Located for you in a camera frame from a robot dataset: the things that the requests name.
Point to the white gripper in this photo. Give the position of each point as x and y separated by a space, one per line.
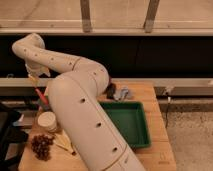
37 71

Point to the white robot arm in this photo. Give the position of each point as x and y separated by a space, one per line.
73 99

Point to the grey small cup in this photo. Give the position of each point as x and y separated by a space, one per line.
44 106

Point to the white paper cup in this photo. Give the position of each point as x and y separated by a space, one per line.
47 120

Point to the black chair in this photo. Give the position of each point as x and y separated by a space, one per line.
9 134

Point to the brown grape bunch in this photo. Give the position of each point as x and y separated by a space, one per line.
40 145

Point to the crumpled blue grey cloth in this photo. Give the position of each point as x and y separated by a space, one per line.
112 92

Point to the green plastic tray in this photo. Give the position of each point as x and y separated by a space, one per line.
130 120

